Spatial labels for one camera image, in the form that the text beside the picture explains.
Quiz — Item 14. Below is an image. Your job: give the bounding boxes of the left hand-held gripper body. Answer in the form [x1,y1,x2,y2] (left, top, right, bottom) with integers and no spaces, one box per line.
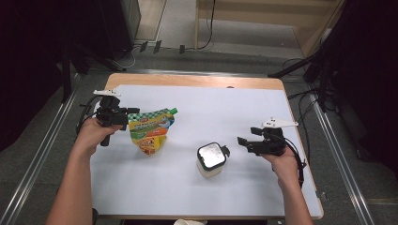
[93,88,130,147]

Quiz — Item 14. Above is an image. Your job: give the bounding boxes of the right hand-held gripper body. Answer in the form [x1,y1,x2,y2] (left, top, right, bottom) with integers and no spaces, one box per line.
[247,117,299,157]

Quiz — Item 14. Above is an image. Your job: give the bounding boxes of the yellow green spouted pouch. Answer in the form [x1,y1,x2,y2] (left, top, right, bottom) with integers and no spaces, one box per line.
[128,107,178,157]

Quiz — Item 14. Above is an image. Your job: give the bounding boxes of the clear jar with black lid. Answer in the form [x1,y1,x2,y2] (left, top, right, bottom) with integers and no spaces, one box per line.
[196,142,231,179]

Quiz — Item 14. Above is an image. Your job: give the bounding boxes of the person's right hand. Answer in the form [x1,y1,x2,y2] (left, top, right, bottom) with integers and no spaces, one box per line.
[261,148,299,189]

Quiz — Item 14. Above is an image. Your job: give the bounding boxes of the person's left hand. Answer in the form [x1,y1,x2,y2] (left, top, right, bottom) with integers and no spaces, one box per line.
[73,116,124,157]

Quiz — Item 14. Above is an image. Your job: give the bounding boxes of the black metal stand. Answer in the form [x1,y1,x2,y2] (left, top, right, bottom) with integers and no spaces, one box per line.
[267,46,345,113]
[59,41,127,105]

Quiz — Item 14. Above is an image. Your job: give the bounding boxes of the wooden table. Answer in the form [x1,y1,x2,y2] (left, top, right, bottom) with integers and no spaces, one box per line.
[93,73,325,221]

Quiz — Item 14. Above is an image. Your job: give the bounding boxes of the white table sheet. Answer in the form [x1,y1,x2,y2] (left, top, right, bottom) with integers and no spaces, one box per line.
[54,83,323,218]

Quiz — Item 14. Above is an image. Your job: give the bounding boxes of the black cabinet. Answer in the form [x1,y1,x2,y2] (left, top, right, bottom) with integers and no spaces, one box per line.
[97,0,142,61]

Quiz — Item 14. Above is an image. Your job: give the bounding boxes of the dark curtain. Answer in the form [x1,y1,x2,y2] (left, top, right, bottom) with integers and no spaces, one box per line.
[313,0,398,181]
[0,0,106,153]

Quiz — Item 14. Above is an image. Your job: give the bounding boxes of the white crumpled object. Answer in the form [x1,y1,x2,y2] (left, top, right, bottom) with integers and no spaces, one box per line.
[175,218,209,225]

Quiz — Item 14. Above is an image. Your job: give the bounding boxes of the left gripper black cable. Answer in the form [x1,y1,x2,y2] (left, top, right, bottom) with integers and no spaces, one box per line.
[75,95,103,135]

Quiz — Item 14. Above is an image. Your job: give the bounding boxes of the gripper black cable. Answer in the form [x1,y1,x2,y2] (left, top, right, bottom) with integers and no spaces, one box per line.
[75,95,103,135]
[283,137,307,189]

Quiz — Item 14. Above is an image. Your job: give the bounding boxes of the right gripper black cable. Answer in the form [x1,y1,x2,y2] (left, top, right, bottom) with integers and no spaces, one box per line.
[283,137,307,189]

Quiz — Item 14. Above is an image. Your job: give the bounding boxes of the white floor cable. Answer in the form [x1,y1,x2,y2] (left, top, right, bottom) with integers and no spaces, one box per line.
[112,46,138,70]

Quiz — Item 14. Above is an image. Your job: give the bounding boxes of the black floor cables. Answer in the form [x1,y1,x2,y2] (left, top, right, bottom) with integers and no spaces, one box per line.
[282,57,341,158]

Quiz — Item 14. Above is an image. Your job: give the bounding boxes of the metal floor rail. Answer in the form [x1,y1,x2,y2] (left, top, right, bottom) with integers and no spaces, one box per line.
[308,92,376,225]
[0,73,84,225]
[90,68,270,78]

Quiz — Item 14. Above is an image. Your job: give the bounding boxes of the light wooden furniture frame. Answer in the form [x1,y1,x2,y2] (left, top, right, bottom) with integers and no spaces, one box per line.
[194,0,345,58]

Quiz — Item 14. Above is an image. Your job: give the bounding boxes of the hanging black cable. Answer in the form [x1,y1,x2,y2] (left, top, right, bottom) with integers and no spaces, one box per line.
[196,0,217,51]

